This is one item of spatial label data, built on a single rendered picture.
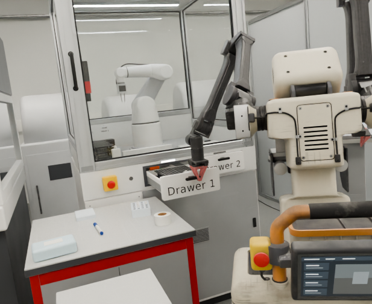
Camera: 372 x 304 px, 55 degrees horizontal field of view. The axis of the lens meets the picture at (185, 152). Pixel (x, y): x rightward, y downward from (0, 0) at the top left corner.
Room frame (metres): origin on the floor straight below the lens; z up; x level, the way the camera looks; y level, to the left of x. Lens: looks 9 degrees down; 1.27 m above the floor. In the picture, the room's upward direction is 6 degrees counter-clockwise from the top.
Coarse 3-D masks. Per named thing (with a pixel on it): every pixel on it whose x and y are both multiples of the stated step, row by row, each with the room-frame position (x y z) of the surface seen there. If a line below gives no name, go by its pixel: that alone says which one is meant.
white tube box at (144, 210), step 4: (132, 204) 1.63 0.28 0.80; (136, 204) 1.63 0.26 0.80; (140, 204) 1.62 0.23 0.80; (144, 204) 1.61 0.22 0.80; (148, 204) 1.61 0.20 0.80; (132, 208) 1.58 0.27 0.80; (136, 208) 1.57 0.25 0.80; (140, 208) 1.56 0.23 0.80; (144, 208) 1.56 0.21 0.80; (148, 208) 1.56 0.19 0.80; (132, 212) 1.55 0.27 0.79; (136, 212) 1.55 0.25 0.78; (140, 212) 1.55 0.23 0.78; (144, 212) 1.55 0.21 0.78; (148, 212) 1.56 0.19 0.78; (132, 216) 1.55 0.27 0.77; (136, 216) 1.55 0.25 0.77; (140, 216) 1.55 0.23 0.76; (144, 216) 1.55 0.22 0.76
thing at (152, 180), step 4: (164, 168) 1.95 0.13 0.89; (148, 172) 1.89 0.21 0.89; (152, 172) 1.92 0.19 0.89; (148, 176) 1.86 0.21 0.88; (152, 176) 1.79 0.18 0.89; (148, 180) 1.86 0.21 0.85; (152, 180) 1.79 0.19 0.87; (156, 180) 1.72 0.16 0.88; (152, 184) 1.80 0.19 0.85; (156, 184) 1.72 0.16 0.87; (156, 188) 1.73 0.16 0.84; (160, 188) 1.65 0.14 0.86
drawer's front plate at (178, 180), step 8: (208, 168) 1.66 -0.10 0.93; (216, 168) 1.66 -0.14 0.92; (168, 176) 1.58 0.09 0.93; (176, 176) 1.60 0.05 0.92; (184, 176) 1.61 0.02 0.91; (208, 176) 1.65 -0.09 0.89; (216, 176) 1.66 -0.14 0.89; (160, 184) 1.58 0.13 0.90; (168, 184) 1.58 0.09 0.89; (176, 184) 1.59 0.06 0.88; (184, 184) 1.61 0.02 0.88; (192, 184) 1.62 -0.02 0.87; (200, 184) 1.63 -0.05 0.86; (208, 184) 1.65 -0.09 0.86; (216, 184) 1.66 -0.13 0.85; (176, 192) 1.59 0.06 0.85; (184, 192) 1.61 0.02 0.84; (192, 192) 1.62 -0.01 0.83; (200, 192) 1.63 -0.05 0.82
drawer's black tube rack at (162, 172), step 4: (168, 168) 1.91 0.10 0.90; (172, 168) 1.90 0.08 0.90; (176, 168) 1.89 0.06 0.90; (180, 168) 1.88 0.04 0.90; (184, 168) 1.86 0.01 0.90; (188, 168) 1.85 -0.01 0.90; (156, 172) 1.85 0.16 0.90; (160, 172) 1.83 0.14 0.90; (164, 172) 1.82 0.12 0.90; (168, 172) 1.82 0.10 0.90; (172, 172) 1.80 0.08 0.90; (176, 172) 1.79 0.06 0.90; (180, 172) 1.78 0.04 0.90; (156, 176) 1.87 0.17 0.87; (160, 176) 1.86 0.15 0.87
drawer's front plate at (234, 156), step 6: (210, 156) 2.00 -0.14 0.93; (216, 156) 2.01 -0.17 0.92; (222, 156) 2.03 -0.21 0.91; (228, 156) 2.04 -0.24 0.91; (234, 156) 2.05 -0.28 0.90; (240, 156) 2.07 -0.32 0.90; (210, 162) 2.00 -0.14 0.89; (216, 162) 2.01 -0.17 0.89; (222, 162) 2.03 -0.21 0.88; (228, 162) 2.04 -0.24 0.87; (234, 162) 2.05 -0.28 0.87; (240, 162) 2.06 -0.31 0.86; (234, 168) 2.05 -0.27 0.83; (240, 168) 2.06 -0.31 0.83
